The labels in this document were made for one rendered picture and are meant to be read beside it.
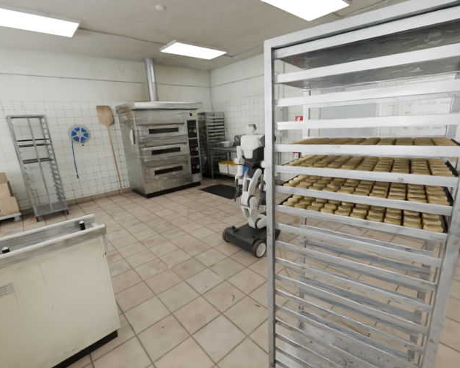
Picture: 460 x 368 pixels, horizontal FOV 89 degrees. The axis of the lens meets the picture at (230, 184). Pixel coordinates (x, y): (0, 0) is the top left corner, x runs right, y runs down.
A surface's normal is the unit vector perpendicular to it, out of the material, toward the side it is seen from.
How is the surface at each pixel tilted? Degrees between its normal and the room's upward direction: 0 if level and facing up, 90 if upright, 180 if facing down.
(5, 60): 90
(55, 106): 90
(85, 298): 90
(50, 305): 90
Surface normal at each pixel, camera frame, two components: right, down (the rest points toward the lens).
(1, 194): 0.63, 0.20
